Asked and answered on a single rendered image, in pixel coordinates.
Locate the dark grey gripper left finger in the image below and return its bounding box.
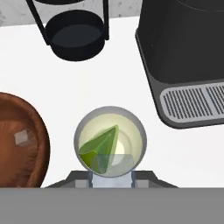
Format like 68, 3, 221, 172
44, 170, 94, 189

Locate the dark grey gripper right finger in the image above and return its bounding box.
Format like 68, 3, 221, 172
131, 170, 179, 189

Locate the brown wooden bowl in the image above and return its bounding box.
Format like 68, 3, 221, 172
0, 91, 52, 189

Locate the black coffee machine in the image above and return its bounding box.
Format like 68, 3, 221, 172
134, 0, 224, 130

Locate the green lemon wedge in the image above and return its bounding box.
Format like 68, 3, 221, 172
78, 124, 120, 175

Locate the clear ice cube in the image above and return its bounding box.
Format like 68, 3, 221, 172
14, 129, 31, 147
90, 153, 136, 189

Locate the black wire stand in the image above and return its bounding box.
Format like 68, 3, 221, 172
24, 0, 110, 62

